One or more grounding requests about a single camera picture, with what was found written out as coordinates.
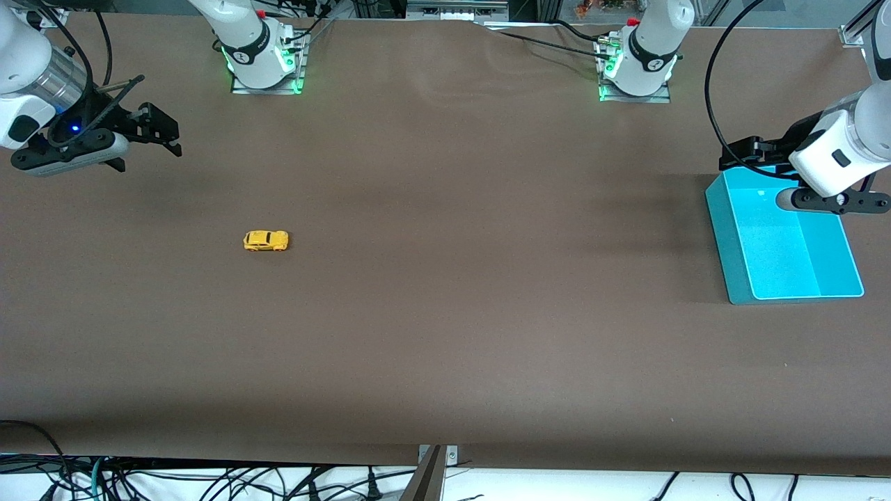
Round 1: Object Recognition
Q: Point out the yellow beetle toy car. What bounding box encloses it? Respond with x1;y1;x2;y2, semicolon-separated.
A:
243;230;290;252

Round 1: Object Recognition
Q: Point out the teal plastic bin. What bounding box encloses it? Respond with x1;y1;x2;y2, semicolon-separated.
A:
705;166;865;305

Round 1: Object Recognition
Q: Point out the grey metal box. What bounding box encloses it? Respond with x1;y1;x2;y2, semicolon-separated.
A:
406;0;510;22

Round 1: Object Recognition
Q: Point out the grey slanted metal bar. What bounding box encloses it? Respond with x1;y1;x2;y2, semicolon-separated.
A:
399;445;446;501

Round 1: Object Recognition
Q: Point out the long looped black cable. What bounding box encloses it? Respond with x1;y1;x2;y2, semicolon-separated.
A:
705;0;808;182

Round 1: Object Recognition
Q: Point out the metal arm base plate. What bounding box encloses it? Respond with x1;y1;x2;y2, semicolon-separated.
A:
599;38;671;104
231;35;306;95

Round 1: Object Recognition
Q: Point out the black base cable bundle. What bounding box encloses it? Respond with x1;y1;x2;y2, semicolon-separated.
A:
278;0;336;46

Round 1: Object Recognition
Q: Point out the thin black table cable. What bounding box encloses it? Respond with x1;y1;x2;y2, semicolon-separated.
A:
480;21;613;63

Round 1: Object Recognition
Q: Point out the black curved floor cable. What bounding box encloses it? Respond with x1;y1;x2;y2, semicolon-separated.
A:
0;420;70;501

